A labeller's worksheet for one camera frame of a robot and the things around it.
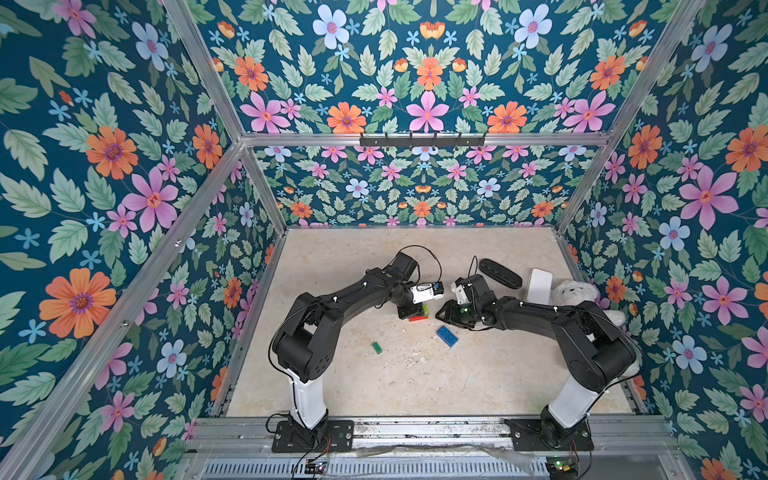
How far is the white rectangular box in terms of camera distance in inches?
38.5

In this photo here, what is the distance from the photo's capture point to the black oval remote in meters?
1.03

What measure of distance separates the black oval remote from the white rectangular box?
0.14 ft
